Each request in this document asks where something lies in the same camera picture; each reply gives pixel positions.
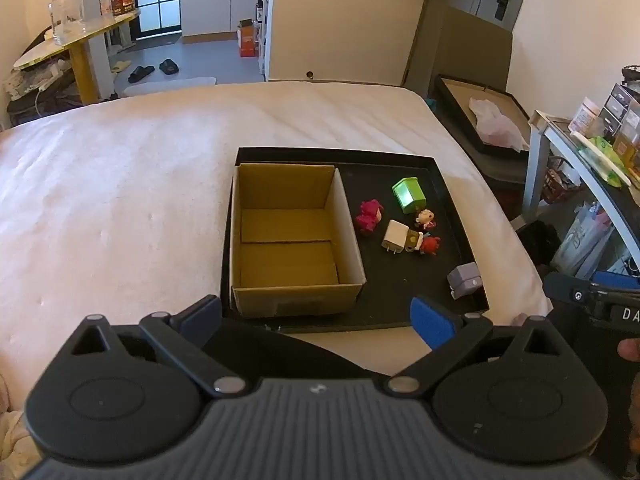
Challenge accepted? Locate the large pale plastic bag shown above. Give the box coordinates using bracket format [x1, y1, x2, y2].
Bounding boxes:
[550, 202, 616, 276]

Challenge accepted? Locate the white power strip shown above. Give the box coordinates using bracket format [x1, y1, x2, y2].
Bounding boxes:
[35, 60, 71, 93]

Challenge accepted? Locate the white charger plug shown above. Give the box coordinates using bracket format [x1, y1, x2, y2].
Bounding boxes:
[381, 219, 412, 256]

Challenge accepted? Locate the pink toy figure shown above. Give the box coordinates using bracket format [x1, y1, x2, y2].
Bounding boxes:
[355, 199, 385, 234]

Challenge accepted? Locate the round yellow-edged table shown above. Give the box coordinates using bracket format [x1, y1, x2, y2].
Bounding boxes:
[12, 11, 142, 106]

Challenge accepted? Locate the grey metal frame desk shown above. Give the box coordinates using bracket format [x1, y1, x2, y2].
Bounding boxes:
[522, 110, 640, 281]

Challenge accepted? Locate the crumpled pale quilt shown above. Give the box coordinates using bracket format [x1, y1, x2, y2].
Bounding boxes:
[0, 375, 46, 480]

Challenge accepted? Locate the large brown cardboard sheet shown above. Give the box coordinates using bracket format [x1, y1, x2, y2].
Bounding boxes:
[402, 0, 516, 106]

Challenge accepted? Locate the black-edged shallow cardboard box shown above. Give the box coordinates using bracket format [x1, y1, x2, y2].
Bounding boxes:
[432, 74, 532, 161]

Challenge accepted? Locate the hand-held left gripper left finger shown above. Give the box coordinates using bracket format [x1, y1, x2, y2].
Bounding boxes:
[62, 295, 248, 401]

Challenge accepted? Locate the small drawer organiser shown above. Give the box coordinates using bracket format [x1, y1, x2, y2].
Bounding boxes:
[600, 82, 640, 141]

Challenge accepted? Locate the small multicoloured toy figure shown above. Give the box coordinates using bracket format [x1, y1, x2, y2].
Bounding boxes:
[405, 229, 442, 257]

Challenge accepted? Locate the white plastic bag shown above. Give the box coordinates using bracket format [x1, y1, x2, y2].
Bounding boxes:
[467, 97, 531, 152]

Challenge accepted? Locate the orange cardboard box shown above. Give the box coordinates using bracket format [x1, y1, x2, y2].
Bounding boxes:
[236, 19, 258, 57]

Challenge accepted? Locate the grey cube charger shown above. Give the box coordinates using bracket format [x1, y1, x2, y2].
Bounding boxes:
[446, 262, 482, 300]

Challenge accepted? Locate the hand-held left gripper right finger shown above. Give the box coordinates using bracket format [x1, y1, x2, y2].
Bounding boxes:
[387, 298, 569, 401]

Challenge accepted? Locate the black shallow tray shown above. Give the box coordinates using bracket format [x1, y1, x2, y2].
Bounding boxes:
[220, 147, 490, 335]

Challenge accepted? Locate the dark red printed bag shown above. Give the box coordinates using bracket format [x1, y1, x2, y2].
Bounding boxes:
[542, 157, 583, 206]

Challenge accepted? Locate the person's right hand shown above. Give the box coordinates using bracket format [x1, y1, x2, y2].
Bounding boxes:
[617, 338, 640, 413]

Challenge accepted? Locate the large glass jar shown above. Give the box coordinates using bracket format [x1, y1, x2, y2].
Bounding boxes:
[47, 0, 83, 45]

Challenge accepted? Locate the white kitchen cabinet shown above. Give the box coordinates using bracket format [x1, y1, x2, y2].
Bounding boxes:
[178, 0, 273, 43]

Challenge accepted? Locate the dark low bench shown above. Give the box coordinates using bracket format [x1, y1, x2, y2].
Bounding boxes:
[5, 80, 83, 126]

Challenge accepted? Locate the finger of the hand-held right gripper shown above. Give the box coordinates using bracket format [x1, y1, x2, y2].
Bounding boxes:
[543, 271, 640, 311]

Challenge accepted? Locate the green toy house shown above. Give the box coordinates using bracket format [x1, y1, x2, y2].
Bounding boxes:
[391, 176, 427, 213]

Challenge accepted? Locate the green wipes packet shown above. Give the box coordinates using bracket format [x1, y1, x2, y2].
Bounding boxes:
[577, 136, 631, 188]

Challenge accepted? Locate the white bottle pink lid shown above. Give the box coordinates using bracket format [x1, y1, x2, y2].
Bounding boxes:
[570, 97, 601, 133]

